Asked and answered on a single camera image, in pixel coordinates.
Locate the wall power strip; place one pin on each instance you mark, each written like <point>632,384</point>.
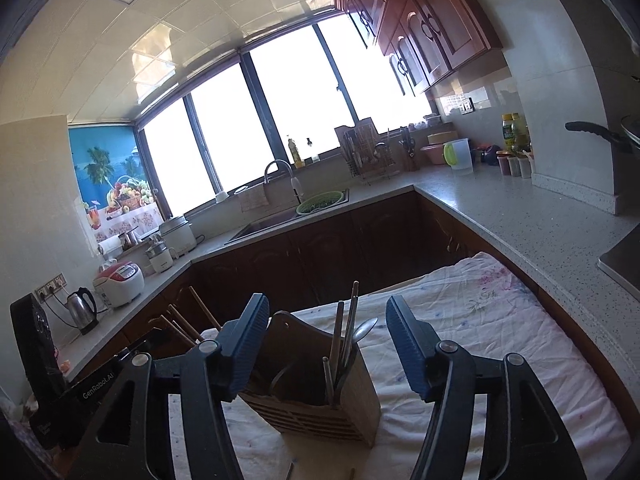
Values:
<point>50,287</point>

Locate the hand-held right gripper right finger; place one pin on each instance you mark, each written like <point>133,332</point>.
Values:
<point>406,345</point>

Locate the gas stove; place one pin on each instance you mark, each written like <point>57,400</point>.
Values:
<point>622,262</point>

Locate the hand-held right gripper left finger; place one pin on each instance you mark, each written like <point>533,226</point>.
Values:
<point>247,340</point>

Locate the dark metal utensil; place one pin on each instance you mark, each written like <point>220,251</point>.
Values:
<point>280,376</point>

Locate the yellow dish soap bottle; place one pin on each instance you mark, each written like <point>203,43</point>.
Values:
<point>296,152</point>

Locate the hanging dish cloth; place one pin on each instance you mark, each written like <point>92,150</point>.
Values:
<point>254,200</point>

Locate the wall outlet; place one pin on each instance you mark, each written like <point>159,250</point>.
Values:
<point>466,105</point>

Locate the red white rice cooker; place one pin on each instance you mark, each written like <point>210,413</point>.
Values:
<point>120,282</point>

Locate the white paper towel roll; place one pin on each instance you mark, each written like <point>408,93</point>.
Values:
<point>110,247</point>

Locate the green colander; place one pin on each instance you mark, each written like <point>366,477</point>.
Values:
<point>320,205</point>

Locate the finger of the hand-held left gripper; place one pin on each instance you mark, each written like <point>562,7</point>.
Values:
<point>150,339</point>

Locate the wooden utensil holder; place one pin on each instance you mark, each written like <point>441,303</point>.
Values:
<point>310,410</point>

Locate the kitchen sink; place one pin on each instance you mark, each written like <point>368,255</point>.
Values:
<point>265,227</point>

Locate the small white bowl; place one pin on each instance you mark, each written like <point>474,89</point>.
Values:
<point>222,197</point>

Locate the pink lidded container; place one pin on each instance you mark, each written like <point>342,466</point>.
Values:
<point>434,152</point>

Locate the tropical fruit wall poster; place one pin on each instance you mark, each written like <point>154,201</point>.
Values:
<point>100,170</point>

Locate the wooden knife block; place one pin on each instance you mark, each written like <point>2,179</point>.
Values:
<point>409,152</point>

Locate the metal sink faucet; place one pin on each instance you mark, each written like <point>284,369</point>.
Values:
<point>295,180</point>

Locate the small metal pot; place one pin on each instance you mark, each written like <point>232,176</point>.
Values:
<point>130,240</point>

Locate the blue red small container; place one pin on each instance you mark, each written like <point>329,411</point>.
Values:
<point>491,155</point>

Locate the black wok with lid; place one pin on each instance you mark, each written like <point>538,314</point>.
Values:
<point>600,132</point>

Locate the dark wooden lower cabinets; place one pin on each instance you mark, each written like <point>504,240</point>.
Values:
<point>325,255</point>

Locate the speckled kitchen countertop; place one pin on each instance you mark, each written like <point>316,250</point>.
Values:
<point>525,220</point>

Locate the floral tablecloth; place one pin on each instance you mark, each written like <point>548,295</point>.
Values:
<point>475,320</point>

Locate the steel electric kettle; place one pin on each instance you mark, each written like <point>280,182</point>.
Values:
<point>82,310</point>

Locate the kitchen window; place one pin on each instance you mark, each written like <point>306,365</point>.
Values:
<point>290,100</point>

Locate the small white food steamer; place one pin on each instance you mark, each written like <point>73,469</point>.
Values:
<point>161,257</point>

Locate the wooden upper cabinets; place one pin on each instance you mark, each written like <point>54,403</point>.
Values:
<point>425,20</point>

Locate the wooden chopstick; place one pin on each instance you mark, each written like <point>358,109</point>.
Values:
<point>186,322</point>
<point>202,307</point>
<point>339,325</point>
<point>352,310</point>
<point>177,330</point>
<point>289,471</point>

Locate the clear pitcher green lid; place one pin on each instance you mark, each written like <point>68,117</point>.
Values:
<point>459,157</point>

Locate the metal spoon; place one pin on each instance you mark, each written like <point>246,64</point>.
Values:
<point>365,330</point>

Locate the large white rice cooker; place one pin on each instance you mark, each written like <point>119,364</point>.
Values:
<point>178,235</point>

